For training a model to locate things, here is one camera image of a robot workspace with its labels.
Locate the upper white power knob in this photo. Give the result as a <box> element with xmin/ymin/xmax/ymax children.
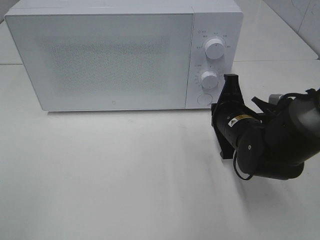
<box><xmin>204</xmin><ymin>36</ymin><xmax>226</xmax><ymax>60</ymax></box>

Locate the round white door button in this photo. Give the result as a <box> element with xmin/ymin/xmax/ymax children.
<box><xmin>197</xmin><ymin>93</ymin><xmax>213</xmax><ymax>106</ymax></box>

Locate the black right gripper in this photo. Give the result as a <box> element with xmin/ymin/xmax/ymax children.
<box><xmin>212</xmin><ymin>73</ymin><xmax>253</xmax><ymax>140</ymax></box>

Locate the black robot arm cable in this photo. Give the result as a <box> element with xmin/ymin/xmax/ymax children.
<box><xmin>232</xmin><ymin>149</ymin><xmax>253</xmax><ymax>181</ymax></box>

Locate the white timer knob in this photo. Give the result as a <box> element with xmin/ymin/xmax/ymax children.
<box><xmin>200</xmin><ymin>70</ymin><xmax>219</xmax><ymax>90</ymax></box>

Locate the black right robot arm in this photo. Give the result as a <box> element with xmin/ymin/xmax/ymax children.
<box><xmin>211</xmin><ymin>74</ymin><xmax>320</xmax><ymax>181</ymax></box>

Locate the white microwave door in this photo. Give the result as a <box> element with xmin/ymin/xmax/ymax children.
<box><xmin>6</xmin><ymin>14</ymin><xmax>193</xmax><ymax>112</ymax></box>

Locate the white microwave oven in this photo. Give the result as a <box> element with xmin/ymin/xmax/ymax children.
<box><xmin>4</xmin><ymin>0</ymin><xmax>244</xmax><ymax>111</ymax></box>

